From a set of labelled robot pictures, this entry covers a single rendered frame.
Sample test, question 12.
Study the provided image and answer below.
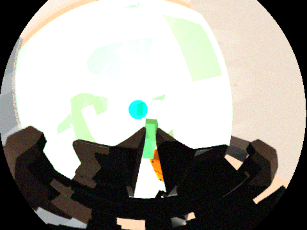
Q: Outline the cyan circle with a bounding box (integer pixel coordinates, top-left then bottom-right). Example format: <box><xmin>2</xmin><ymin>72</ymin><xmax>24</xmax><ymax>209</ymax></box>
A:
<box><xmin>129</xmin><ymin>100</ymin><xmax>148</xmax><ymax>119</ymax></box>

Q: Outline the green rectangular bar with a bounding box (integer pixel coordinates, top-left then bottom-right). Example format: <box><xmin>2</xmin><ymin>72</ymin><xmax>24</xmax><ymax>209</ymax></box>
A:
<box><xmin>143</xmin><ymin>118</ymin><xmax>159</xmax><ymax>159</ymax></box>

